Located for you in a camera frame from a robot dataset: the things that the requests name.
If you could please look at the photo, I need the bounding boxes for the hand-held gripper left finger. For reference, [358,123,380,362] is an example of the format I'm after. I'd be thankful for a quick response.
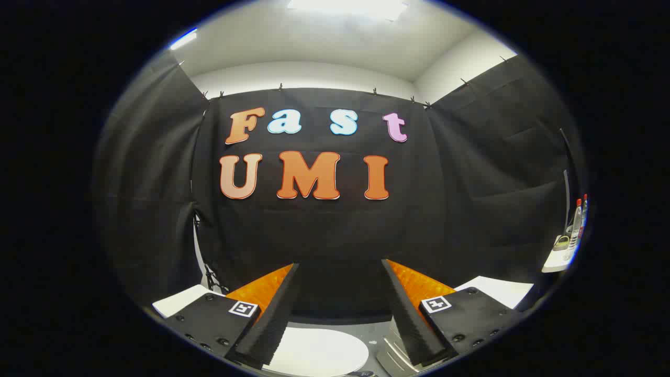
[165,263,300,368]

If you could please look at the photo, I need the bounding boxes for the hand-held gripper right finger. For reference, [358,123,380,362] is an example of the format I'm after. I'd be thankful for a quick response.
[381,259,520,367]

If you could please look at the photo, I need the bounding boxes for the white box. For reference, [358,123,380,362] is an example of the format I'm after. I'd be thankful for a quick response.
[152,284,226,318]

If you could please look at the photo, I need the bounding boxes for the clear bottle with red cap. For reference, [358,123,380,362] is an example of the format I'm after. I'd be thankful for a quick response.
[569,198,583,252]

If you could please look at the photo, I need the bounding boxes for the black backdrop cloth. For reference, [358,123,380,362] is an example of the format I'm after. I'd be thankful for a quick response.
[94,50,574,320]

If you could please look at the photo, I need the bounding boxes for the white cabinet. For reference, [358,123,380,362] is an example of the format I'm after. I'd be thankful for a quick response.
[454,276,534,309]

